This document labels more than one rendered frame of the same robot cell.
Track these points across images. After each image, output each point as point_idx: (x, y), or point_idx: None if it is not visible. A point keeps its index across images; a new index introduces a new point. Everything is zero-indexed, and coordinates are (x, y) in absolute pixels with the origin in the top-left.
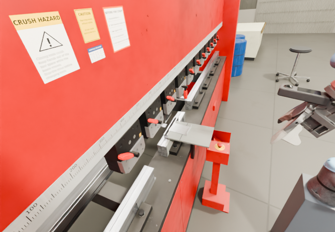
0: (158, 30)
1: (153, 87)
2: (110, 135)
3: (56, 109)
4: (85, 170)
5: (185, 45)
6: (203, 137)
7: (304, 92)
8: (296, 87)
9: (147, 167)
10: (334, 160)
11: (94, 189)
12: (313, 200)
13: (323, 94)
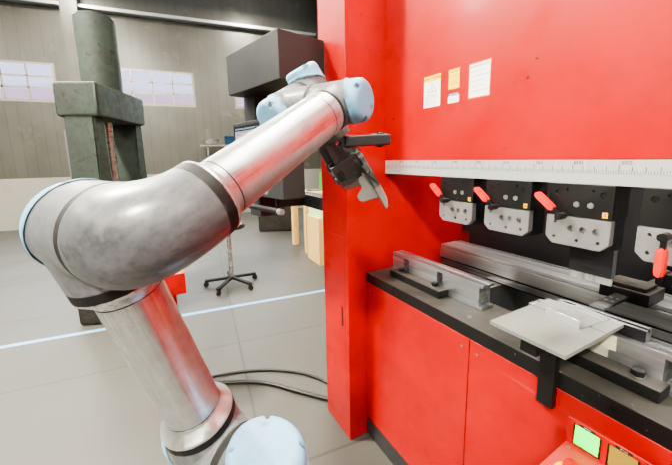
0: (565, 75)
1: (519, 159)
2: (441, 165)
3: (422, 123)
4: (420, 171)
5: None
6: (524, 326)
7: (362, 134)
8: (374, 134)
9: (488, 282)
10: (290, 446)
11: (483, 268)
12: None
13: (347, 135)
